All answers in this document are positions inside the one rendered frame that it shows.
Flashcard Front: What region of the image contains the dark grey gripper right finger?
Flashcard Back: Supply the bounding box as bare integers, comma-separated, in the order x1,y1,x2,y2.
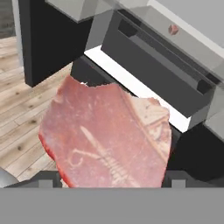
162,170,219,189

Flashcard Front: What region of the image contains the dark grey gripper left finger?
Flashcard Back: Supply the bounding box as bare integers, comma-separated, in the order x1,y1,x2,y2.
4,170,64,189

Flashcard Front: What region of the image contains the raw red steak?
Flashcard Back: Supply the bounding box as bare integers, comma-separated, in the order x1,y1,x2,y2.
38,73,172,188

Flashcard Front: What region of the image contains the dark oven door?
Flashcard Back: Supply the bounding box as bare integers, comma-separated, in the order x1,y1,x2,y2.
101,10,217,119

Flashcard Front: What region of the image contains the white oven bottom drawer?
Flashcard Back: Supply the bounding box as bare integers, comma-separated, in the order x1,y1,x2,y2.
83,45,193,134

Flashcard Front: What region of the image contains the black cabinet side panel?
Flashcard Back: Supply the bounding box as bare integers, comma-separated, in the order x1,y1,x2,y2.
17,0,95,88

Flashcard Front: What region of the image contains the red oven knob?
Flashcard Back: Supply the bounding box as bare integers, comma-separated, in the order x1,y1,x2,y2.
168,24,179,36

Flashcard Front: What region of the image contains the grey oven door handle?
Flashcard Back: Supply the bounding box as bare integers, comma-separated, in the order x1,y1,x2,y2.
116,10,219,96

